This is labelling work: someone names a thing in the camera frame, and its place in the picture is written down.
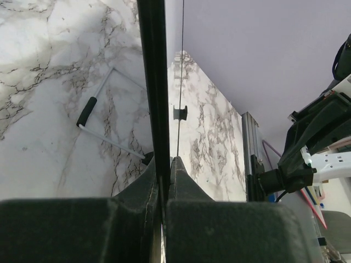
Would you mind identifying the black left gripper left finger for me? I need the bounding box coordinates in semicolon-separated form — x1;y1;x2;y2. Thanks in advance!
1;150;161;262

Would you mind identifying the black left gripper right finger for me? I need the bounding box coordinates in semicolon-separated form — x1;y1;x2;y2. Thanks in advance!
165;157;318;262

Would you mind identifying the whiteboard wire stand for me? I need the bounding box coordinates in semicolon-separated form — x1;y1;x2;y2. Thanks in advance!
76;67;154;165

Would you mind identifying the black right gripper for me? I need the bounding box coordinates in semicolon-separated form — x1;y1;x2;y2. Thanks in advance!
276;90;351;176

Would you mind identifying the green whiteboard marker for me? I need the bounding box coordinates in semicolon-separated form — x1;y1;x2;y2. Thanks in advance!
301;146;313;167

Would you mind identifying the aluminium extrusion frame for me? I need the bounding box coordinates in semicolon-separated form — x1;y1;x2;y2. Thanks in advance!
242;112;258;202

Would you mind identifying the white whiteboard black frame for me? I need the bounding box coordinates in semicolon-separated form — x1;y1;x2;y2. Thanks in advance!
137;1;185;215

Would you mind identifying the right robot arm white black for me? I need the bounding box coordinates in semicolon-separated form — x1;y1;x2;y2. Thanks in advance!
252;38;350;196

